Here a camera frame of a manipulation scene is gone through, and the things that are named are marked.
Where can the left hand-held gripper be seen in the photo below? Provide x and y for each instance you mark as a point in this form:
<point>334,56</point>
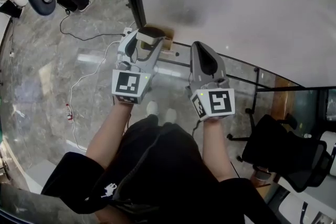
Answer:
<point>128,84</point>

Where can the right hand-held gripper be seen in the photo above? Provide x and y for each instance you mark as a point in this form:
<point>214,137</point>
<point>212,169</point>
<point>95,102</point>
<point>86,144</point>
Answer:
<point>218,102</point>

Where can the person's right forearm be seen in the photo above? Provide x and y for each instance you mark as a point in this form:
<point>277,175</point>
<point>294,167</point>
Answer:
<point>215,149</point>

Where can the person's left forearm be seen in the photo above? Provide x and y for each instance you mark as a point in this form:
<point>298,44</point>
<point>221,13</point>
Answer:
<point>110,133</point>

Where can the white power strip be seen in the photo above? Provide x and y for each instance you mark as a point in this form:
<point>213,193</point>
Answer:
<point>127,31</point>

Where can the beige storage box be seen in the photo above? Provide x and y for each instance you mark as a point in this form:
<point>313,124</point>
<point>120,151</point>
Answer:
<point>169,34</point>

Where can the person's left white shoe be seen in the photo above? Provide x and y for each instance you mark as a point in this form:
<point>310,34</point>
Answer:
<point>152,107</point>

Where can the person's white shoe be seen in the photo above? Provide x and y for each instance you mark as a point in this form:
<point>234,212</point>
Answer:
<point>171,115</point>
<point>152,107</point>

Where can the person's right white shoe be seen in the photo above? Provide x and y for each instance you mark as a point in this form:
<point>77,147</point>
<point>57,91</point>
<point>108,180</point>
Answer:
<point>171,115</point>

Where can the red label water bottle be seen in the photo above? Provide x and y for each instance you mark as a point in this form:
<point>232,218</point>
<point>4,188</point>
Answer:
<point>69,112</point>

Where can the black office chair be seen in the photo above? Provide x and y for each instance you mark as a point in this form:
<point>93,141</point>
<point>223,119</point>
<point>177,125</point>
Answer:
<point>275,144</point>

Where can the person's black clothing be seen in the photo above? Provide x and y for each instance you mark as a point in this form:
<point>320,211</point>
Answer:
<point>157,165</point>

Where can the black flat case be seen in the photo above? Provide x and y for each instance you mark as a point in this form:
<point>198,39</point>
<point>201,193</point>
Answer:
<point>10,9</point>

